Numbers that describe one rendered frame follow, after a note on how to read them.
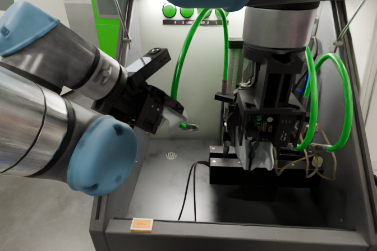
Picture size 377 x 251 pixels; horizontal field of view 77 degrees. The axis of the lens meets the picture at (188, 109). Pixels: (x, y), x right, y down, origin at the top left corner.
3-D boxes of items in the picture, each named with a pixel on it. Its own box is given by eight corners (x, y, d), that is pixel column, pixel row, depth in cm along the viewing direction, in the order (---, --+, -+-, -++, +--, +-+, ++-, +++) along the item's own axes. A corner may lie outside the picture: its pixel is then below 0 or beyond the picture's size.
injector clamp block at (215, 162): (208, 199, 80) (210, 164, 72) (207, 177, 88) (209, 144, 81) (311, 203, 78) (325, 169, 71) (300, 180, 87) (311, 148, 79)
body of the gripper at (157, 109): (133, 129, 50) (83, 106, 41) (148, 92, 52) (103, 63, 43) (159, 136, 45) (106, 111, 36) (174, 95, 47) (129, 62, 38)
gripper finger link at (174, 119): (179, 139, 54) (150, 125, 47) (188, 115, 55) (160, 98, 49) (189, 142, 52) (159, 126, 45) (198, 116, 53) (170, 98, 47)
